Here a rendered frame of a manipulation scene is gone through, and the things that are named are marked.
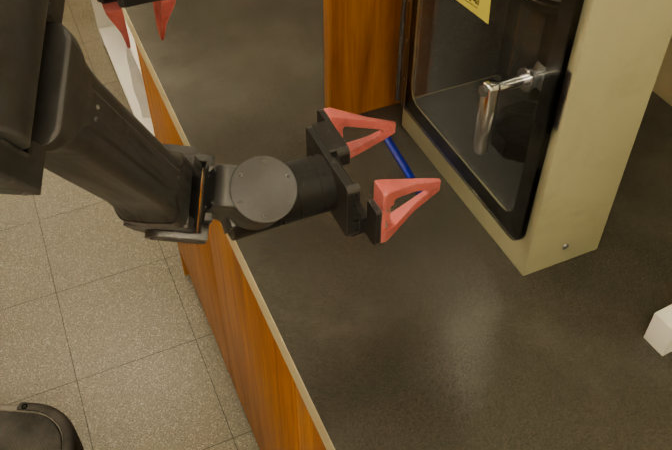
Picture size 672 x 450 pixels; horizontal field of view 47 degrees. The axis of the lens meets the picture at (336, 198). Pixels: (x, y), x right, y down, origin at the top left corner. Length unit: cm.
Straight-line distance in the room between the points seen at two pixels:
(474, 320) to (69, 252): 163
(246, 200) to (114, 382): 144
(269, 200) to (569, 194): 39
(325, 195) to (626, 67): 32
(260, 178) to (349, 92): 52
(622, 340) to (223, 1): 91
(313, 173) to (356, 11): 39
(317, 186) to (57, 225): 178
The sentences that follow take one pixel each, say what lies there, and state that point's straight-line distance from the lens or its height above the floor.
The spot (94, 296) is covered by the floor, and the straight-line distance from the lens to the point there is 223.
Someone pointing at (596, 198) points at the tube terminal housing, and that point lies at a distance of 94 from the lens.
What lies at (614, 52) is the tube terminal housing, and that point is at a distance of 79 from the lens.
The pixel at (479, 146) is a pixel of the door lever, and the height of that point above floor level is 113.
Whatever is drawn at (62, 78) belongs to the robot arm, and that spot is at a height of 144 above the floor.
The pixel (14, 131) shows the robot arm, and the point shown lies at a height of 146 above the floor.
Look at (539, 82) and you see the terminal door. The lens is 80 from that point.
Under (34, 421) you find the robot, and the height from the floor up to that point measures 24.
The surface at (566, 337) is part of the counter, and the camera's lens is 93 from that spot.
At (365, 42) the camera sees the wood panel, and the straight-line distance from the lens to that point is 111.
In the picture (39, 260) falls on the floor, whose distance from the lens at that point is 237.
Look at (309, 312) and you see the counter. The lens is 91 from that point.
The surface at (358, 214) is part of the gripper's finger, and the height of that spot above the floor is 114.
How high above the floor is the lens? 166
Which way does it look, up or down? 44 degrees down
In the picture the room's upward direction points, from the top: straight up
